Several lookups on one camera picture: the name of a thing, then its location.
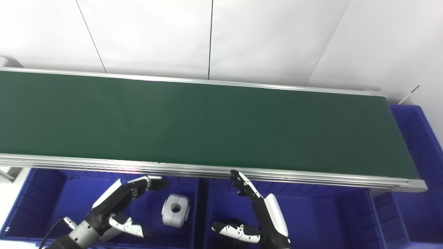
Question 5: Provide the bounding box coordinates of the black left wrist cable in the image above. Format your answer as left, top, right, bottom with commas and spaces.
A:
38, 216, 77, 249

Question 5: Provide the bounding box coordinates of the green conveyor belt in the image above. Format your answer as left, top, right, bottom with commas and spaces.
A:
0, 67, 428, 193
0, 71, 421, 180

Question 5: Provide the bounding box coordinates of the thin grey rod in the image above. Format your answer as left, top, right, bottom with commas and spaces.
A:
398, 85, 421, 104

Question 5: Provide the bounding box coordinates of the blue plastic bin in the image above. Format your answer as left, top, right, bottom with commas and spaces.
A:
0, 168, 205, 249
372, 104, 443, 245
202, 178, 409, 249

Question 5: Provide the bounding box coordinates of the white plastic part with hole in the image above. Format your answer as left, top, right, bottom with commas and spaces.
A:
162, 194, 191, 228

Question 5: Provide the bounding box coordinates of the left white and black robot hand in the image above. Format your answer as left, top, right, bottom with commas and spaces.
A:
87, 176, 170, 239

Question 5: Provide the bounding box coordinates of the aluminium conveyor leg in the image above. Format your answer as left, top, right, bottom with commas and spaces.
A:
0, 167, 22, 184

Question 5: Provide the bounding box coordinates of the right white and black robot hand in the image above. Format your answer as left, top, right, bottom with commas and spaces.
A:
212, 169, 290, 249

